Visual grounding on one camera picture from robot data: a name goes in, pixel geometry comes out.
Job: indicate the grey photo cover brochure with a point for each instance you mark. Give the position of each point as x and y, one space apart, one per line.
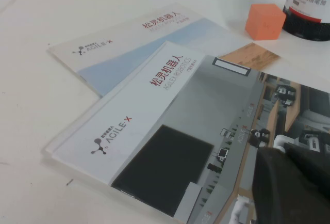
180 105

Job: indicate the orange foam cube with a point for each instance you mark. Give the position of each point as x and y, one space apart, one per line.
265 22

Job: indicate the black mesh pen holder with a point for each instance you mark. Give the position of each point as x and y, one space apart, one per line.
309 7

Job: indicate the light blue cover brochure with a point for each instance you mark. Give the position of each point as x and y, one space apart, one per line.
116 53

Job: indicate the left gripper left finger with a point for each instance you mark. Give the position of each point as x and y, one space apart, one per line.
278 195

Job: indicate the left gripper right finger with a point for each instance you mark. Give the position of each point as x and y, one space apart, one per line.
314 167

